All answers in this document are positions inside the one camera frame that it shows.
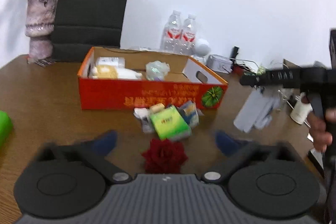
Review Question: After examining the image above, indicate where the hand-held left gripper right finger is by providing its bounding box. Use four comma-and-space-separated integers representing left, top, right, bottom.
201, 130, 300, 184

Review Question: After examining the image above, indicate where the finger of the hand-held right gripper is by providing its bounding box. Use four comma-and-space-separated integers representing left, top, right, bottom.
239, 69, 284, 87

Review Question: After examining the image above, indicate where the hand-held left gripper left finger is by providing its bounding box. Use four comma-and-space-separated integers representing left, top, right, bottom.
37, 130, 132, 184

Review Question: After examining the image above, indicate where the blue striped packet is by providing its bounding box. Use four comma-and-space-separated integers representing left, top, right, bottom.
178, 102, 200, 128

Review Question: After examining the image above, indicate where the red fabric rose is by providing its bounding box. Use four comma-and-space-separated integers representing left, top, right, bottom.
141, 139, 188, 174

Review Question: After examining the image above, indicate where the green tissue pack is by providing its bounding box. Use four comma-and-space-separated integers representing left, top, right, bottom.
150, 106, 192, 141

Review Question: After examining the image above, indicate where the red cardboard box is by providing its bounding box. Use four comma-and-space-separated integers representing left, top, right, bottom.
77, 46, 228, 110

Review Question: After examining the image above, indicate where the person's right hand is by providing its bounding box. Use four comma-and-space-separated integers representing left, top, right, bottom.
307, 109, 336, 153

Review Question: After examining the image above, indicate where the brown cardboard piece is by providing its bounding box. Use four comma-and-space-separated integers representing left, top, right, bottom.
282, 59, 302, 69

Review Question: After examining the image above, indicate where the white cup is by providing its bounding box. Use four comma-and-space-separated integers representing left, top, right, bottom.
290, 93, 313, 125

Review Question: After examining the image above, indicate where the grey folded cloth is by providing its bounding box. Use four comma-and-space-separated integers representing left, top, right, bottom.
234, 90, 281, 133

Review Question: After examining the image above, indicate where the silver metal tin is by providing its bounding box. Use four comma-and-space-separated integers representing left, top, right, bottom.
206, 55, 234, 73

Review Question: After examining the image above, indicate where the white round figure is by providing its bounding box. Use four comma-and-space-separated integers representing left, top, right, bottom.
193, 38, 211, 64

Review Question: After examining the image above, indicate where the yellow and white packet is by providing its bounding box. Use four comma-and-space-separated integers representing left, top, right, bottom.
89, 65, 143, 80

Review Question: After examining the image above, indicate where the small white box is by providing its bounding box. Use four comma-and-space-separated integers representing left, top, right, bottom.
95, 57, 126, 68

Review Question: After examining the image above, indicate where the clear water bottle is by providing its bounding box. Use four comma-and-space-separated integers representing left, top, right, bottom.
180, 14, 198, 56
161, 10, 182, 52

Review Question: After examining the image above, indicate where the crumpled clear plastic bag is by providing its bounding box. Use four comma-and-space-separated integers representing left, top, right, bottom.
145, 61, 171, 81

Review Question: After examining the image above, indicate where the green foam block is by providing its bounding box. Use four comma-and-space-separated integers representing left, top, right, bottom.
0, 111, 13, 148

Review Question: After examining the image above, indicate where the black paper bag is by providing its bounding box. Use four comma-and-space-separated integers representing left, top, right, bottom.
50, 0, 133, 62

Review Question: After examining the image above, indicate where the purple marbled vase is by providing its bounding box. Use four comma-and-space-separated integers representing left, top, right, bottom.
25, 0, 58, 63

